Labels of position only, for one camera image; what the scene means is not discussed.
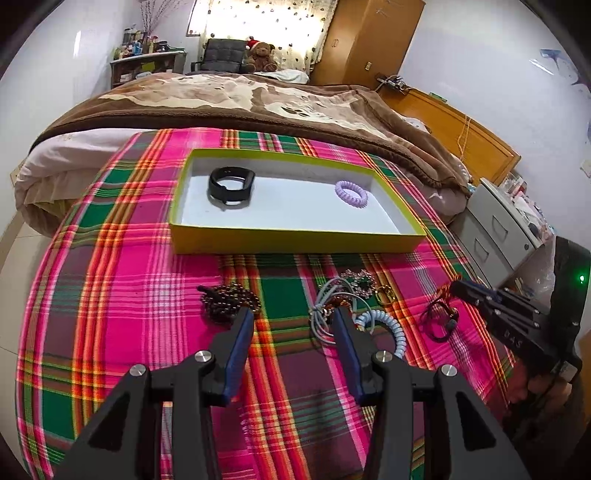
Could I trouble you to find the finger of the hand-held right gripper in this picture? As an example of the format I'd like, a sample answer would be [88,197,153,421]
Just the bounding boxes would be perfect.
[454,279,553,320]
[449,283,549,332]

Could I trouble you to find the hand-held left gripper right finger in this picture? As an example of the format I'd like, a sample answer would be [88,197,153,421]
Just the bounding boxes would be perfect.
[332,307,532,480]

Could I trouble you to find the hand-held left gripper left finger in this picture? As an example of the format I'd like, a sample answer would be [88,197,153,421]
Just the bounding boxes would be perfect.
[55,307,256,480]

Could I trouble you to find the black hair tie with bead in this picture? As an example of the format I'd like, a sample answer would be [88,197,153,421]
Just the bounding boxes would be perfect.
[420,298,460,344]

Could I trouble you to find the orange chain bracelet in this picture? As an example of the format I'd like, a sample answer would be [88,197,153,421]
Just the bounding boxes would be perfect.
[323,295,356,319]

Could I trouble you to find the grey elastic hair ties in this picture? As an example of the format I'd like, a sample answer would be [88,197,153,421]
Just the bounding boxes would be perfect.
[308,277,365,344]

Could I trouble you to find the light blue spiral hair tie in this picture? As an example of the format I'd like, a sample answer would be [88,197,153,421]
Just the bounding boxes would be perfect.
[353,309,409,358]

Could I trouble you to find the brown bead bracelet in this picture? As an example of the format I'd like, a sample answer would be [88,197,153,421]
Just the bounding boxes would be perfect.
[198,284,262,326]

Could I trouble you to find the crystal bead bracelet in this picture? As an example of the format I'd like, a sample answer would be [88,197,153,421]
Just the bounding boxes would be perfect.
[339,270,377,298]

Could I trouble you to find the yellow-green shallow box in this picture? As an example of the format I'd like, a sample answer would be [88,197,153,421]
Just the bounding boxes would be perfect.
[168,148,428,254]

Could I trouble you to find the person's right hand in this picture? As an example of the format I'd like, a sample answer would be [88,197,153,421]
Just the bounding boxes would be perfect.
[506,369,576,409]

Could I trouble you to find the grey drawer cabinet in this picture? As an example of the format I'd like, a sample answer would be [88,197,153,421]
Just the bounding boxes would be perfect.
[455,178,548,287]

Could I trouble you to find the clutter of toiletries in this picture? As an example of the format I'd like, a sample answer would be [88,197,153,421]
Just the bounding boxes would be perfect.
[503,171,555,241]

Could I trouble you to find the pink green plaid cloth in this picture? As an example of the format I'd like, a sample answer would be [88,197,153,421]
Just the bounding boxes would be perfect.
[16,128,522,480]

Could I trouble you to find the wooden headboard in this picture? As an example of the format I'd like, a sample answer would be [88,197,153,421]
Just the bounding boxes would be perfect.
[379,85,522,185]

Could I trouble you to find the black smart band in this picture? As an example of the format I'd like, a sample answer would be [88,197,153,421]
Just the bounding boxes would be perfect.
[209,166,257,208]

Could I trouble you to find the power strip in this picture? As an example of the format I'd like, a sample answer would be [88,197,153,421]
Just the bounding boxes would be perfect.
[375,73,409,93]

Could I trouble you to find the brown patterned blanket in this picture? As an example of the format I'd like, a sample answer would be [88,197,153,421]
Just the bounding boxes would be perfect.
[30,71,472,190]

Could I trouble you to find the pale pink bed sheet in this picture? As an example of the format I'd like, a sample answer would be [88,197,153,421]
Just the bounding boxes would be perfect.
[14,115,472,232]

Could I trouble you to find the wooden wardrobe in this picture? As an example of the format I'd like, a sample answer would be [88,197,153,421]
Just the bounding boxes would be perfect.
[308,0,426,90]

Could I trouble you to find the white pillow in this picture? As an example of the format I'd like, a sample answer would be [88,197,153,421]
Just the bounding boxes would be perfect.
[272,69,310,85]

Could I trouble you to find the brown teddy bear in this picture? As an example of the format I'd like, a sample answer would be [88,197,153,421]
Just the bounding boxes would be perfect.
[244,37,279,73]

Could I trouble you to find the black chair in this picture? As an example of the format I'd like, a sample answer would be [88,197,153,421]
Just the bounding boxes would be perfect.
[190,38,247,75]

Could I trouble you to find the grey desk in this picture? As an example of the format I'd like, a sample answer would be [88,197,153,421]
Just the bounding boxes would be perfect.
[110,50,188,89]

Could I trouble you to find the group of bottles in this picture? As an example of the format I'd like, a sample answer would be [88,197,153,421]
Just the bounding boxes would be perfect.
[113,25,171,58]

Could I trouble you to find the spotted curtain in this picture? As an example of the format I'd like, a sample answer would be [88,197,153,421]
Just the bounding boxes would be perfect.
[201,0,340,72]

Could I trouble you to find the dried branch decoration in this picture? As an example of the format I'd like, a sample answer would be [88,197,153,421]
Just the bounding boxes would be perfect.
[139,0,176,33]

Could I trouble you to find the purple spiral hair tie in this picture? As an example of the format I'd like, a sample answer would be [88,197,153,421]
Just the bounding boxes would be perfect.
[334,181,368,204]

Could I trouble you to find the dolphin wall sticker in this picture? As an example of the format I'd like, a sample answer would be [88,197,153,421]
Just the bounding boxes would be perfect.
[538,48,583,86]

